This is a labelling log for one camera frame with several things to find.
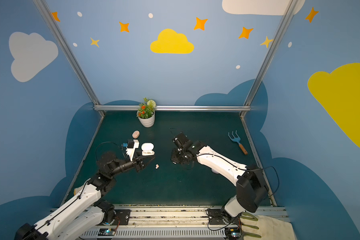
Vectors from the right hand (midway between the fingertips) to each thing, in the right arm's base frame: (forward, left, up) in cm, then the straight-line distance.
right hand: (173, 157), depth 81 cm
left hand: (-5, +8, +11) cm, 14 cm away
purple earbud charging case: (-1, -25, -14) cm, 29 cm away
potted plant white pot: (+32, +22, +1) cm, 38 cm away
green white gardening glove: (-29, -45, -13) cm, 55 cm away
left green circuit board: (-35, +29, -13) cm, 47 cm away
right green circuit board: (-31, -32, -15) cm, 47 cm away
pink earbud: (+1, +11, -13) cm, 17 cm away
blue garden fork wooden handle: (+25, -44, -15) cm, 53 cm away
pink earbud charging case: (+22, +30, -11) cm, 39 cm away
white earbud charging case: (-3, +11, +13) cm, 18 cm away
